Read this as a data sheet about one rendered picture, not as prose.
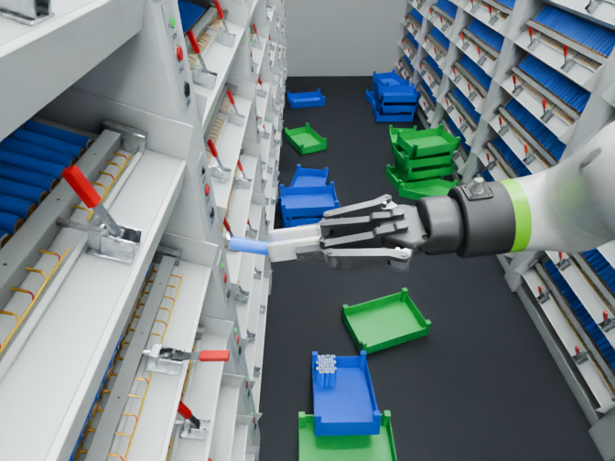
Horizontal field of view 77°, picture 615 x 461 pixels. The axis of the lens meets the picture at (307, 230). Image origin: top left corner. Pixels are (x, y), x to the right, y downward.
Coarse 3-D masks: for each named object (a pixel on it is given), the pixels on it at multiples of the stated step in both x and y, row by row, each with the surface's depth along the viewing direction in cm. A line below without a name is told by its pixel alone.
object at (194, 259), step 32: (160, 256) 59; (192, 256) 61; (192, 288) 58; (128, 320) 51; (192, 320) 55; (160, 384) 47; (96, 416) 42; (128, 416) 43; (160, 416) 44; (160, 448) 42
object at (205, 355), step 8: (176, 352) 48; (184, 352) 48; (192, 352) 48; (200, 352) 48; (208, 352) 48; (216, 352) 48; (224, 352) 48; (200, 360) 47; (208, 360) 47; (216, 360) 47; (224, 360) 47
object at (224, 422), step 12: (228, 384) 87; (240, 384) 87; (228, 396) 86; (216, 408) 83; (228, 408) 84; (216, 420) 82; (228, 420) 82; (216, 432) 80; (228, 432) 81; (216, 444) 78; (228, 444) 79; (216, 456) 76; (228, 456) 77
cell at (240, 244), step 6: (234, 240) 50; (240, 240) 50; (246, 240) 51; (252, 240) 51; (234, 246) 50; (240, 246) 50; (246, 246) 50; (252, 246) 51; (258, 246) 51; (264, 246) 51; (252, 252) 51; (258, 252) 51; (264, 252) 51
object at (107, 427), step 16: (160, 272) 56; (160, 288) 54; (176, 288) 56; (160, 304) 54; (144, 320) 49; (160, 320) 51; (144, 336) 48; (128, 352) 46; (128, 368) 44; (128, 384) 43; (112, 400) 41; (144, 400) 44; (112, 416) 40; (96, 432) 39; (112, 432) 39; (96, 448) 38; (128, 448) 40
